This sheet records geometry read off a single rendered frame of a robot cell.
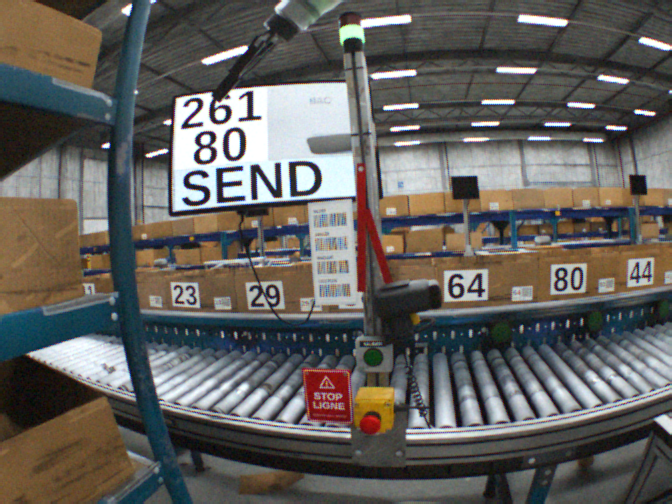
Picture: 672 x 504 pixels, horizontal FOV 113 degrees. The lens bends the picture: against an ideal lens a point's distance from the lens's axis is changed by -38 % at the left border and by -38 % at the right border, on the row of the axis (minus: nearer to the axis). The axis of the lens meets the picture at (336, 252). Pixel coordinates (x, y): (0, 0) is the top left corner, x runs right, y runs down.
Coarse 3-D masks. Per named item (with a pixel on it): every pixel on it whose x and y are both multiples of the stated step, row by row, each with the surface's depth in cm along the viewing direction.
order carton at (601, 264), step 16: (544, 256) 137; (560, 256) 135; (576, 256) 108; (592, 256) 106; (608, 256) 104; (544, 272) 111; (592, 272) 106; (608, 272) 104; (544, 288) 112; (592, 288) 107
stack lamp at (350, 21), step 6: (342, 18) 63; (348, 18) 63; (354, 18) 63; (360, 18) 64; (342, 24) 64; (348, 24) 63; (354, 24) 63; (360, 24) 64; (342, 30) 64; (348, 30) 63; (354, 30) 63; (360, 30) 63; (342, 36) 64; (348, 36) 63; (354, 36) 63; (360, 36) 63
